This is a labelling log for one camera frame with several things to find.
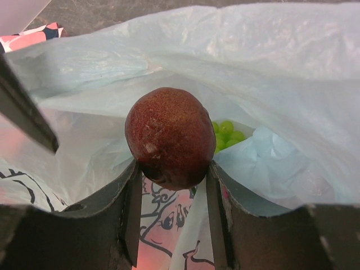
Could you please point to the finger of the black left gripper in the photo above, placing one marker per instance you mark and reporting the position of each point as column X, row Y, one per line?
column 19, row 108

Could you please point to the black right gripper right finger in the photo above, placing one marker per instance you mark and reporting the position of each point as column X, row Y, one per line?
column 250, row 232

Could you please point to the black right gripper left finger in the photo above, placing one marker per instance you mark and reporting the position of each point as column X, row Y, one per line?
column 100, row 232

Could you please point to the dark red fake fruit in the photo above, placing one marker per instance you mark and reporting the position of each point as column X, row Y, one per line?
column 171, row 136

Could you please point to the translucent light blue plastic bag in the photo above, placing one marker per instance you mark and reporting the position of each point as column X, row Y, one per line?
column 287, row 74

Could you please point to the green fake grapes bunch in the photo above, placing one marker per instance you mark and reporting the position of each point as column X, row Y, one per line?
column 226, row 135

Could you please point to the pink navy patterned cloth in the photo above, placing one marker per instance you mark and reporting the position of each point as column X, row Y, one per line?
column 30, row 37

